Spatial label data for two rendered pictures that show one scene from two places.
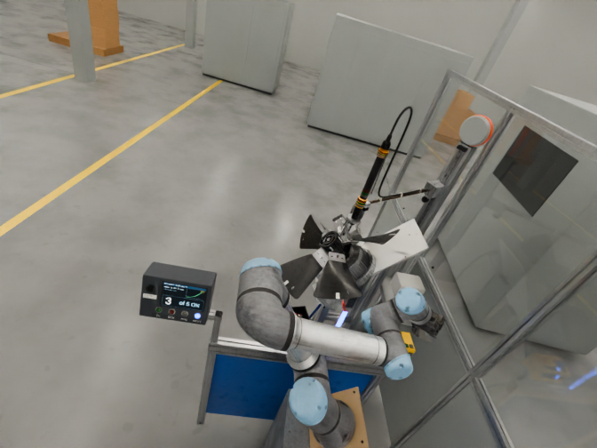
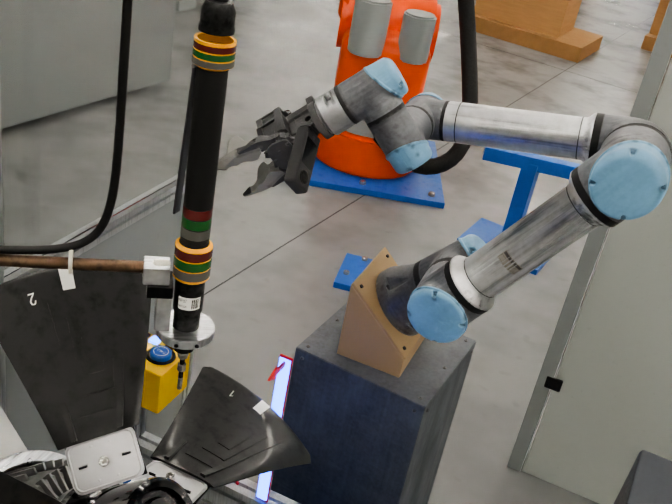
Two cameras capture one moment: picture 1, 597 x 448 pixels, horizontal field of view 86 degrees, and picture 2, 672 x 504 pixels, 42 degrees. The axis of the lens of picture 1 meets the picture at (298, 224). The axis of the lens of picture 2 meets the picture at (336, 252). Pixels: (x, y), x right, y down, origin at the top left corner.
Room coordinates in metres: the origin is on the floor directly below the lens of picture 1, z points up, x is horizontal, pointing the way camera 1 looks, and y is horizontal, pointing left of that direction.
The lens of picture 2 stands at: (2.00, 0.32, 2.06)
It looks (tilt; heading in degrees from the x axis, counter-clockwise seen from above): 29 degrees down; 209
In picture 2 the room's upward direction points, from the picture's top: 11 degrees clockwise
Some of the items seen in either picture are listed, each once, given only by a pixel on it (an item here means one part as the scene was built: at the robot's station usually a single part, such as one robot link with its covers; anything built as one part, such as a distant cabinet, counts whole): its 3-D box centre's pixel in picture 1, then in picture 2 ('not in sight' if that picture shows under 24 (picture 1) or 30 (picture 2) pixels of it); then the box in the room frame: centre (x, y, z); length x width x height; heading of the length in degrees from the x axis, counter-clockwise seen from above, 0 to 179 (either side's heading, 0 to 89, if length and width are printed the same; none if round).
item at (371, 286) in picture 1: (354, 318); not in sight; (1.52, -0.55, 0.57); 0.09 x 0.04 x 1.15; 10
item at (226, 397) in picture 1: (284, 393); not in sight; (0.95, -0.21, 0.45); 0.82 x 0.01 x 0.66; 100
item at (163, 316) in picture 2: (358, 211); (180, 299); (1.33, -0.25, 1.48); 0.09 x 0.07 x 0.10; 135
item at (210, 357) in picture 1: (205, 389); not in sight; (0.88, 0.21, 0.39); 0.04 x 0.04 x 0.78; 10
